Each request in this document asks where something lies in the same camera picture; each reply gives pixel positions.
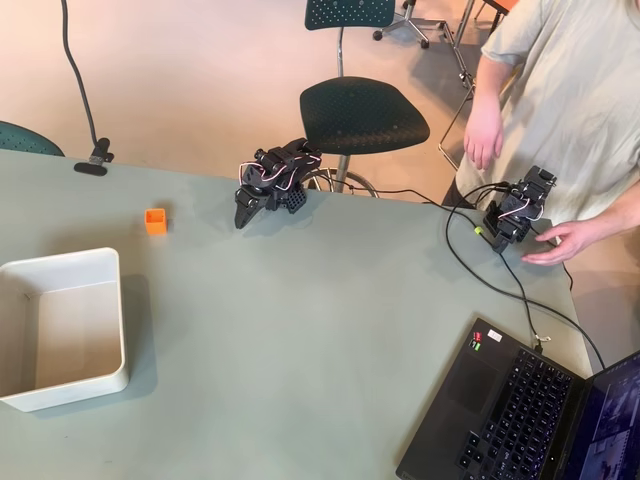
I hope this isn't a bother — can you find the chrome metal frame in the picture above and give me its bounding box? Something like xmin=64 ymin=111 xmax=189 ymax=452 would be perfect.
xmin=438 ymin=0 xmax=477 ymax=170

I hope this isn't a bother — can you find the black gooseneck clamp mount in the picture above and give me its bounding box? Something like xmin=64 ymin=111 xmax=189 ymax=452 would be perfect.
xmin=59 ymin=0 xmax=115 ymax=177

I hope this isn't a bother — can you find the person's right hand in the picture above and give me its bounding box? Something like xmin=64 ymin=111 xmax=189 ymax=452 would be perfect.
xmin=463 ymin=110 xmax=504 ymax=170

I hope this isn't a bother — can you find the black laptop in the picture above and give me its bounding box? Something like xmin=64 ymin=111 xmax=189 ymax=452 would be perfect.
xmin=394 ymin=317 xmax=640 ymax=480

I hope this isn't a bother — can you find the person's left forearm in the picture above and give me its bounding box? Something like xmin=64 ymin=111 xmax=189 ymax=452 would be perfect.
xmin=587 ymin=192 xmax=640 ymax=247

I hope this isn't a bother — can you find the black cable with white tag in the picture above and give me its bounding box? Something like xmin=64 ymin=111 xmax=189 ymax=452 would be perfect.
xmin=497 ymin=249 xmax=552 ymax=354

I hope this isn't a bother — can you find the white rectangular bin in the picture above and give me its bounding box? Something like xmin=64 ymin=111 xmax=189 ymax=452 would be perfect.
xmin=0 ymin=247 xmax=130 ymax=414

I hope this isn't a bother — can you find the black leader arm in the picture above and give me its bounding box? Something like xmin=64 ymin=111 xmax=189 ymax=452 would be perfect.
xmin=483 ymin=165 xmax=559 ymax=253

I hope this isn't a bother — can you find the person in beige t-shirt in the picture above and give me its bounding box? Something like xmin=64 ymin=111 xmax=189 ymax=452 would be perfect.
xmin=442 ymin=0 xmax=640 ymax=226

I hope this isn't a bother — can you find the orange cube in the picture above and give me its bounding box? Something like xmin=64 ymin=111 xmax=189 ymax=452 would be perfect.
xmin=144 ymin=207 xmax=169 ymax=237

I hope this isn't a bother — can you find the teal chair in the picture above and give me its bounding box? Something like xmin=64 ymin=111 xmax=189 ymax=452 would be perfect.
xmin=0 ymin=120 xmax=66 ymax=158

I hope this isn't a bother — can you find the person's right forearm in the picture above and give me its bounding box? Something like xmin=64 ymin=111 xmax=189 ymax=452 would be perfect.
xmin=471 ymin=53 xmax=517 ymax=115

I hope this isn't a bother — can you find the dark green perforated chair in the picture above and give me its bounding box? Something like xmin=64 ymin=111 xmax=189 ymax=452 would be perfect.
xmin=298 ymin=0 xmax=431 ymax=199

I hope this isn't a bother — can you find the person's left hand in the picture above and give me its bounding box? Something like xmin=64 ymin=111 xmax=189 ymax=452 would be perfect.
xmin=522 ymin=222 xmax=597 ymax=266

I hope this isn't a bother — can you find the wheeled office chair base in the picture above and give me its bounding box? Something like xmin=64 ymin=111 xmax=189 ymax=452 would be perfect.
xmin=372 ymin=0 xmax=451 ymax=50

